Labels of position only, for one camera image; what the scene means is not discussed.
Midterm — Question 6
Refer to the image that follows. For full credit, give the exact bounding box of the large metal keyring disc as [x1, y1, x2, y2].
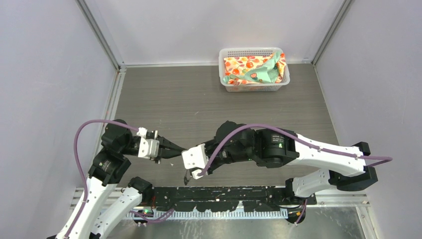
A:
[183, 169, 193, 186]

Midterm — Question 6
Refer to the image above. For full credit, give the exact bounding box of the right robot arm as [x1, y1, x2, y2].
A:
[182, 121, 378, 205]

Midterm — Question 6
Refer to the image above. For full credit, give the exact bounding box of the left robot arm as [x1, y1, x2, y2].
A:
[53, 119, 184, 239]

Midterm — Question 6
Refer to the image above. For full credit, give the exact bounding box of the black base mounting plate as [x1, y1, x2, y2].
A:
[140, 186, 317, 212]

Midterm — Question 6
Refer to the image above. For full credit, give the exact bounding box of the white plastic basket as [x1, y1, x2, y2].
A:
[218, 47, 290, 92]

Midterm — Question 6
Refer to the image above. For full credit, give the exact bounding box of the floral patterned cloth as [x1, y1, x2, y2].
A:
[223, 51, 287, 85]

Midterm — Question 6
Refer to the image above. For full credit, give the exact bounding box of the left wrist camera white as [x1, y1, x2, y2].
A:
[136, 127, 160, 160]

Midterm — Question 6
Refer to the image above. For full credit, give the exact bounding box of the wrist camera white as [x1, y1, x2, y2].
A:
[136, 127, 160, 160]
[181, 143, 209, 180]

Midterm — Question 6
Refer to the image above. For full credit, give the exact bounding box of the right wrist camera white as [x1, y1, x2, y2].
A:
[181, 143, 209, 180]

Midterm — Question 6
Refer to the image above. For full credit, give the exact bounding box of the aluminium frame rail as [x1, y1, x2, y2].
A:
[70, 184, 372, 221]

